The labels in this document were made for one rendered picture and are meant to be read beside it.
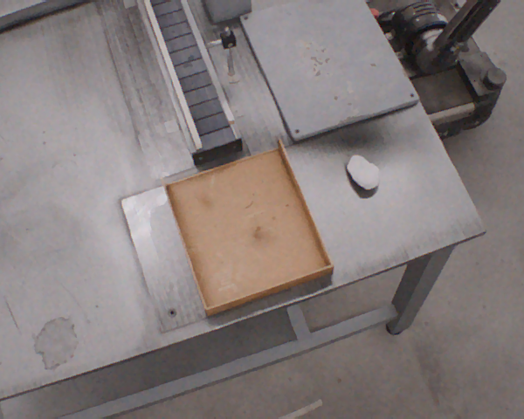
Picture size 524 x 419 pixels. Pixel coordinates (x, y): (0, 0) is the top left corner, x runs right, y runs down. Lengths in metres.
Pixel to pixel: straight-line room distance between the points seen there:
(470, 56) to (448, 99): 0.18
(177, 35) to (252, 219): 0.47
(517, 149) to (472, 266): 0.48
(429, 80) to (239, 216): 1.11
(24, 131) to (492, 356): 1.52
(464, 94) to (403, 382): 0.93
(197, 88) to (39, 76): 0.40
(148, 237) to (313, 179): 0.36
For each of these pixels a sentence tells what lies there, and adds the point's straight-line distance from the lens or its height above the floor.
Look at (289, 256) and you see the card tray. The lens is 1.50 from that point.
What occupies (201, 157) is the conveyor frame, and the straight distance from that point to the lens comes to 1.57.
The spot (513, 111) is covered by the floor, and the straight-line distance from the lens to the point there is 2.77.
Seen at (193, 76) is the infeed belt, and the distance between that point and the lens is 1.66.
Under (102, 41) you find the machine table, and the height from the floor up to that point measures 0.83.
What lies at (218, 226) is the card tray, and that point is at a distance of 1.53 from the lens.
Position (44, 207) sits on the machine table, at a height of 0.83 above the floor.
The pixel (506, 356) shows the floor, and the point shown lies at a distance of 2.39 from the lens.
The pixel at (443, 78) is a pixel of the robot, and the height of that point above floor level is 0.24.
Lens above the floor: 2.23
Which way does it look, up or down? 65 degrees down
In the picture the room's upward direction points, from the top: 3 degrees counter-clockwise
